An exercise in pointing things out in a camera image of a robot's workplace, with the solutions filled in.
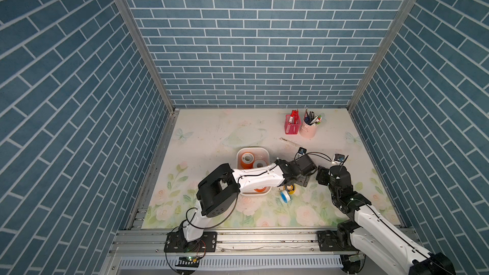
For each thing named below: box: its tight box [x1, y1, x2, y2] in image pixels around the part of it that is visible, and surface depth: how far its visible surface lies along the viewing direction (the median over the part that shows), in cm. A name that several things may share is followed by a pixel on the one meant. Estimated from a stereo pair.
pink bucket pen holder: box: [299, 111, 320, 140], surface depth 104 cm
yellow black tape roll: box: [283, 183, 296, 195], surface depth 88 cm
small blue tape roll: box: [280, 189, 291, 204], surface depth 84 cm
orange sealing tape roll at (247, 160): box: [240, 151, 255, 170], surface depth 95 cm
